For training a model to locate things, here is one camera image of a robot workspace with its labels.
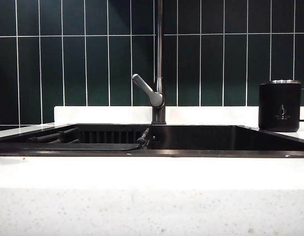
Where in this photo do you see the grey faucet lever handle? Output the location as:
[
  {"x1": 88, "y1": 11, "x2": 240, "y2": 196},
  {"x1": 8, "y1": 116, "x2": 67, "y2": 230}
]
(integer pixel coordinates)
[{"x1": 131, "y1": 73, "x2": 166, "y2": 109}]

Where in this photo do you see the black mug with steel rim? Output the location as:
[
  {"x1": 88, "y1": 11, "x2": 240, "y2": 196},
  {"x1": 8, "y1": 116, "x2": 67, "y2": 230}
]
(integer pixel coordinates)
[{"x1": 258, "y1": 79, "x2": 304, "y2": 133}]

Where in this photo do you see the black sink drain rack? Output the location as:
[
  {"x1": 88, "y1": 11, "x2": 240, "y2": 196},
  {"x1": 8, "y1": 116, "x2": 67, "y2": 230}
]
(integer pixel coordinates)
[{"x1": 0, "y1": 126, "x2": 151, "y2": 151}]

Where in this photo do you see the black kitchen sink basin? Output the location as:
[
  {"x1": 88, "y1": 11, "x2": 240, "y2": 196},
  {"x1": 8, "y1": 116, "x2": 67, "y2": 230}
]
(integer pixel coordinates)
[{"x1": 0, "y1": 122, "x2": 304, "y2": 158}]

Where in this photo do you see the dark metal kitchen faucet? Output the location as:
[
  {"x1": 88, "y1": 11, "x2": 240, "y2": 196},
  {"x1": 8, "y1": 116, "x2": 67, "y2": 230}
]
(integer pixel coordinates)
[{"x1": 150, "y1": 0, "x2": 167, "y2": 125}]

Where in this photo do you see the white stone backsplash ledge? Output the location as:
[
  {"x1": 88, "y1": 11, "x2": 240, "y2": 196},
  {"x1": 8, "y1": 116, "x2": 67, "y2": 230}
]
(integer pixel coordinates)
[{"x1": 54, "y1": 105, "x2": 304, "y2": 129}]

